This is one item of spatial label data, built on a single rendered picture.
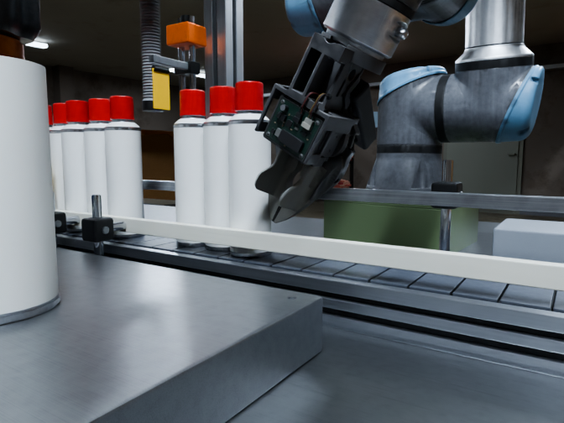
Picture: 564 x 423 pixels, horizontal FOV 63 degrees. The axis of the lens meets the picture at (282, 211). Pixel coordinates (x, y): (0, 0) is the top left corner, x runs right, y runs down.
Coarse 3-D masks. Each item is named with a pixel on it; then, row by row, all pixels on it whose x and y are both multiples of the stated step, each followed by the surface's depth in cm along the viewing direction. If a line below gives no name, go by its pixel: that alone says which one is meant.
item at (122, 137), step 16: (112, 96) 66; (112, 112) 66; (128, 112) 67; (112, 128) 66; (128, 128) 66; (112, 144) 66; (128, 144) 66; (112, 160) 66; (128, 160) 66; (112, 176) 66; (128, 176) 67; (112, 192) 67; (128, 192) 67; (112, 208) 67; (128, 208) 67
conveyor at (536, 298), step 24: (120, 240) 66; (144, 240) 66; (168, 240) 66; (264, 264) 52; (288, 264) 51; (312, 264) 51; (336, 264) 51; (360, 264) 51; (408, 288) 43; (432, 288) 42; (456, 288) 43; (480, 288) 42; (504, 288) 42; (528, 288) 42
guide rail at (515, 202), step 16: (336, 192) 54; (352, 192) 53; (368, 192) 52; (384, 192) 51; (400, 192) 50; (416, 192) 49; (432, 192) 48; (448, 192) 48; (496, 208) 45; (512, 208) 44; (528, 208) 43; (544, 208) 43; (560, 208) 42
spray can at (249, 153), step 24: (240, 96) 53; (240, 120) 53; (264, 120) 53; (240, 144) 53; (264, 144) 54; (240, 168) 53; (264, 168) 54; (240, 192) 54; (264, 192) 54; (240, 216) 54; (264, 216) 55
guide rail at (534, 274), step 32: (128, 224) 63; (160, 224) 60; (192, 224) 58; (320, 256) 47; (352, 256) 45; (384, 256) 44; (416, 256) 42; (448, 256) 40; (480, 256) 39; (544, 288) 37
